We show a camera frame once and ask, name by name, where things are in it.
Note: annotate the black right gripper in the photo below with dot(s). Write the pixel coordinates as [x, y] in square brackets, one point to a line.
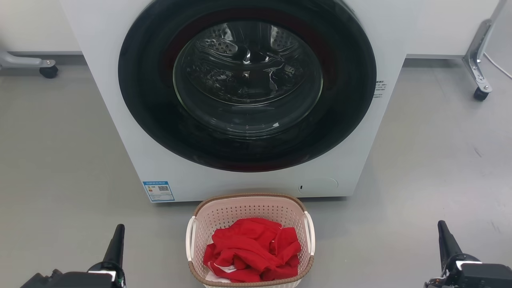
[476, 276]

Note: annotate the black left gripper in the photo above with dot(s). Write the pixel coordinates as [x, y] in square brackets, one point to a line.
[88, 280]

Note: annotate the pink perforated plastic laundry basket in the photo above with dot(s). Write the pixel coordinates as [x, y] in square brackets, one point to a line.
[240, 210]

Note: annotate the blue energy label sticker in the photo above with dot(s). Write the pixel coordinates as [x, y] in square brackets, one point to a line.
[158, 191]

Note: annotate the white garment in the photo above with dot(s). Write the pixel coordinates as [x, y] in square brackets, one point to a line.
[214, 276]

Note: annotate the white washing machine body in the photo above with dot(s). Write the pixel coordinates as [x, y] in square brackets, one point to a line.
[112, 132]

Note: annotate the red crumpled garment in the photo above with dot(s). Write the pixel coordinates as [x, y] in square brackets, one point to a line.
[248, 244]

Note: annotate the white oval filter cover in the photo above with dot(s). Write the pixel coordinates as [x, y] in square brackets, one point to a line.
[319, 186]

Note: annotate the black caster wheel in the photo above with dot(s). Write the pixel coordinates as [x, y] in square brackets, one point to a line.
[480, 94]
[48, 72]

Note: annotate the black round washing machine door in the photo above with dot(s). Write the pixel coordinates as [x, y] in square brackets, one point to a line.
[144, 100]

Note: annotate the small printed text label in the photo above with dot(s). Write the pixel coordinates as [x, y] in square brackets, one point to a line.
[380, 89]

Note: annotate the grey metal caster leg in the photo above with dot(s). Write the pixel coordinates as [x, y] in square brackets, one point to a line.
[20, 61]
[474, 56]

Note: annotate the white partition panel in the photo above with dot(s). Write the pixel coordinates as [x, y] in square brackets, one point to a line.
[448, 28]
[36, 24]

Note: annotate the steel washing machine drum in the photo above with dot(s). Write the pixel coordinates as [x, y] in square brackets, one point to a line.
[240, 60]

